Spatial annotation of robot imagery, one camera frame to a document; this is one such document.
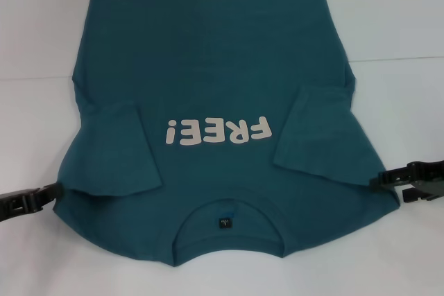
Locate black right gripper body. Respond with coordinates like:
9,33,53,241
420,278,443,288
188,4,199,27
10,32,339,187
408,159,444,200

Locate teal FREE print T-shirt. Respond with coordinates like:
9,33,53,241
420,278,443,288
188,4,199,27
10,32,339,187
51,0,400,268

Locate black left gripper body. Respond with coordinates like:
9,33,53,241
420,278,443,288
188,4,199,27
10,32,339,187
0,187,40,223

